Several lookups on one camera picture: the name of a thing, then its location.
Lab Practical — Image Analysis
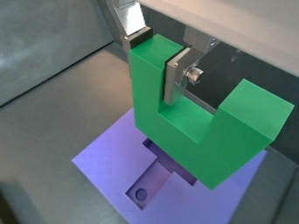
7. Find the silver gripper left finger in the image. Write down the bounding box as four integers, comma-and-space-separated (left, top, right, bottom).
112, 0, 154, 52

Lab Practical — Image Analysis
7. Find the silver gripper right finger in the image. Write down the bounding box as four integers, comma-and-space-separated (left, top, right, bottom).
163, 26, 220, 105

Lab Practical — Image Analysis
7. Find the green U-shaped block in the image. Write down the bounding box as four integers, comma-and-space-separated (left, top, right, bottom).
130, 34, 295, 189

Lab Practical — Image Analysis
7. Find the purple board with cross slot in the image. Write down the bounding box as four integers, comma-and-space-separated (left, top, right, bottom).
72, 112, 266, 224

